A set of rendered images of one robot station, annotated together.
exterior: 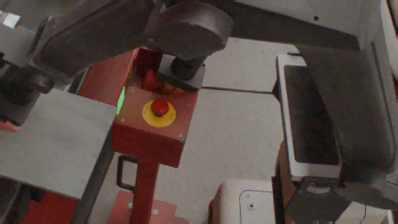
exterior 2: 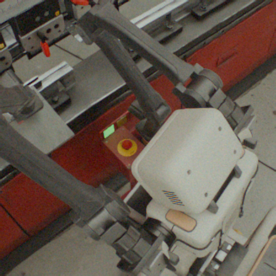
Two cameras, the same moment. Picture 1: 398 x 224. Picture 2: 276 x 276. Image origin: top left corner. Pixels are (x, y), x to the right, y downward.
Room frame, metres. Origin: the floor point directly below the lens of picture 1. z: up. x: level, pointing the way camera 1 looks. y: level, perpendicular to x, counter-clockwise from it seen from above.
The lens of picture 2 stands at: (0.22, -0.55, 2.12)
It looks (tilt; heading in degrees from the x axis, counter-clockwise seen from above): 60 degrees down; 46
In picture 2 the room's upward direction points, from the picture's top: 3 degrees counter-clockwise
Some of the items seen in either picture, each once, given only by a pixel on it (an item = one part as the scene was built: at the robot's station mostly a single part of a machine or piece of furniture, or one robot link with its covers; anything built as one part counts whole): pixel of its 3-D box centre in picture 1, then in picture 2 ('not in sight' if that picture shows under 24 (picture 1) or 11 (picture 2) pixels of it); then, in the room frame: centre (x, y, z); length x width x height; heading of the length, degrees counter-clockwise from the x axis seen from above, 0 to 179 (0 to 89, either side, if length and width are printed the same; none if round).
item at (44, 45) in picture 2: not in sight; (43, 44); (0.64, 0.29, 1.20); 0.04 x 0.02 x 0.10; 83
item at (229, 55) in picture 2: not in sight; (228, 56); (1.50, 0.10, 0.59); 0.15 x 0.02 x 0.07; 173
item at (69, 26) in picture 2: not in sight; (65, 21); (0.87, 0.50, 1.01); 0.26 x 0.12 x 0.05; 83
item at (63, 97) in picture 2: not in sight; (34, 117); (0.53, 0.31, 0.89); 0.30 x 0.05 x 0.03; 173
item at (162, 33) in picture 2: not in sight; (151, 41); (1.09, 0.25, 0.89); 0.30 x 0.05 x 0.03; 173
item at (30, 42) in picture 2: not in sight; (35, 18); (0.67, 0.35, 1.26); 0.15 x 0.09 x 0.17; 173
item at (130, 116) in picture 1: (158, 103); (135, 142); (0.76, 0.03, 0.75); 0.20 x 0.16 x 0.18; 175
